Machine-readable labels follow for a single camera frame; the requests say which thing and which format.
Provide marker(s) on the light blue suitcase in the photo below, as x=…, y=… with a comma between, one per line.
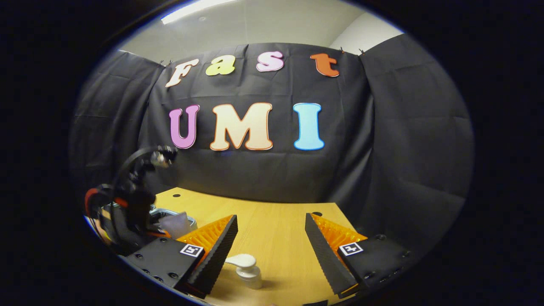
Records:
x=178, y=221

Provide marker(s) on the black backdrop cloth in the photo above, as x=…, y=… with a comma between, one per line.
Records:
x=272, y=170

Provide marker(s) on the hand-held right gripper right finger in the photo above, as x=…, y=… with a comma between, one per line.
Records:
x=327, y=255

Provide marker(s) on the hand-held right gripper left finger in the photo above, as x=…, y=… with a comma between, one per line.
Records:
x=216, y=255

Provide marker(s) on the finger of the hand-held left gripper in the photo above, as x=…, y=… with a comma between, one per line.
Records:
x=158, y=233

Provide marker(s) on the white pump bottle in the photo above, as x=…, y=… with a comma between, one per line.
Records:
x=248, y=272

